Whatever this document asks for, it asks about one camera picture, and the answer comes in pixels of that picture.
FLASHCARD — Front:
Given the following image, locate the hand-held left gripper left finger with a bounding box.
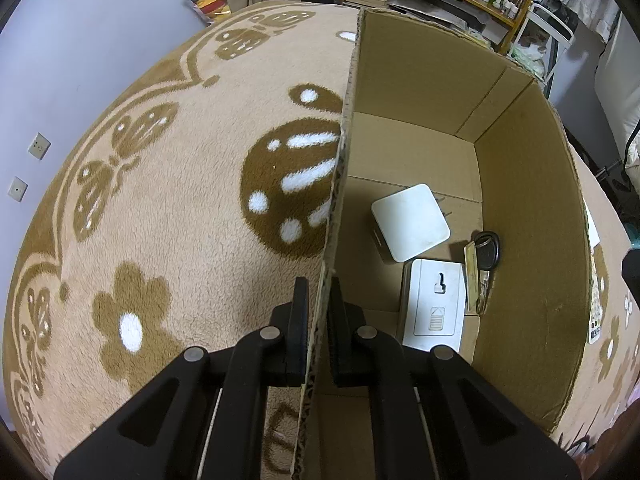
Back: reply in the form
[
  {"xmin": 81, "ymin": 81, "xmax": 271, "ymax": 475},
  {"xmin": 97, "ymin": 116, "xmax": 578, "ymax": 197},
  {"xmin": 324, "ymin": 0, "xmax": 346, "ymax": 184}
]
[{"xmin": 55, "ymin": 276, "xmax": 311, "ymax": 480}]

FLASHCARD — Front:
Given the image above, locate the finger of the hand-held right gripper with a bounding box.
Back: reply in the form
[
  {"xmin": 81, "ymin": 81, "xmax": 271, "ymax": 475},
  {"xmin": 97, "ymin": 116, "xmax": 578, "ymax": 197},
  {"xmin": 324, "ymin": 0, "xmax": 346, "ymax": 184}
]
[{"xmin": 621, "ymin": 252, "xmax": 640, "ymax": 302}]

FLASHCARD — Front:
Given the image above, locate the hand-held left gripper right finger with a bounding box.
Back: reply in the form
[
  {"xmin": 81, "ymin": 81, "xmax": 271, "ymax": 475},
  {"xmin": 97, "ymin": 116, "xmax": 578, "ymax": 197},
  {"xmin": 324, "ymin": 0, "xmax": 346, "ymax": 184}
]
[{"xmin": 327, "ymin": 276, "xmax": 581, "ymax": 480}]

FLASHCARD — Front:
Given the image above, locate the large white air-conditioner remote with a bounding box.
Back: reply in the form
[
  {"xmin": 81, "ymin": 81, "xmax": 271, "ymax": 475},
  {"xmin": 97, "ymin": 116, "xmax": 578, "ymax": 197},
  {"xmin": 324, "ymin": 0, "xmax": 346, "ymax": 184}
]
[{"xmin": 400, "ymin": 258, "xmax": 468, "ymax": 354}]

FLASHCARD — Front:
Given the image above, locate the white square power adapter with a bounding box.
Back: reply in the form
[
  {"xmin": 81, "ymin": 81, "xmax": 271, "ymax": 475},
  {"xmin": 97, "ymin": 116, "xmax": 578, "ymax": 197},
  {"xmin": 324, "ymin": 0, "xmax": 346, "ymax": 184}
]
[{"xmin": 371, "ymin": 183, "xmax": 451, "ymax": 263}]

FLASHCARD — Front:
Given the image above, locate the brown cardboard box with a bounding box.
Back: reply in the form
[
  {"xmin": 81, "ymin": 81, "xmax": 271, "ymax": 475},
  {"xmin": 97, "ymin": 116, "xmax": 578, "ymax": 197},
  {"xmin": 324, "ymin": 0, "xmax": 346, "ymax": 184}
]
[{"xmin": 290, "ymin": 7, "xmax": 607, "ymax": 480}]

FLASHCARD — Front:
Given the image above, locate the black key with brass tag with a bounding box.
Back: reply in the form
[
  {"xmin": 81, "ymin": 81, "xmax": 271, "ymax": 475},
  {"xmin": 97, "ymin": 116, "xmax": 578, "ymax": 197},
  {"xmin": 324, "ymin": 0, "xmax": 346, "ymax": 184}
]
[{"xmin": 464, "ymin": 231, "xmax": 501, "ymax": 316}]

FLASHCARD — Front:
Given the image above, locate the brown flower-print blanket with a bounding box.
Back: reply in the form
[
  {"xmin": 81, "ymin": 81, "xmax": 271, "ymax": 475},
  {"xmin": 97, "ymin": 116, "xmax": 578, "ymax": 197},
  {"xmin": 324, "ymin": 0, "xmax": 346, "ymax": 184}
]
[{"xmin": 2, "ymin": 0, "xmax": 640, "ymax": 480}]

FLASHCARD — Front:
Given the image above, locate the white rolling cart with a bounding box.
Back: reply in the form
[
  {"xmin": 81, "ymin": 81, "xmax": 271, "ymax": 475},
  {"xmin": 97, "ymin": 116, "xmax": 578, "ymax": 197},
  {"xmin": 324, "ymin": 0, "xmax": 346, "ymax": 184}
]
[{"xmin": 510, "ymin": 0, "xmax": 582, "ymax": 86}]

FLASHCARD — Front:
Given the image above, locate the wooden shelf unit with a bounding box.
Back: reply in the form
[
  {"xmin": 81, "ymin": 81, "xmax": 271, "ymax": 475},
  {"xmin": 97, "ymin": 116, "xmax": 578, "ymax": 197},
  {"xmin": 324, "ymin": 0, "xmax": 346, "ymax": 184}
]
[{"xmin": 340, "ymin": 0, "xmax": 551, "ymax": 57}]

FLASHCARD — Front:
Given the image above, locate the pile of books and papers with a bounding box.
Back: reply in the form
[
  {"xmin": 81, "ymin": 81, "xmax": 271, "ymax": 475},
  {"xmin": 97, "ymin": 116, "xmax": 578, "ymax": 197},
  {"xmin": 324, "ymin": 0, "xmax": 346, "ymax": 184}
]
[{"xmin": 390, "ymin": 0, "xmax": 503, "ymax": 47}]

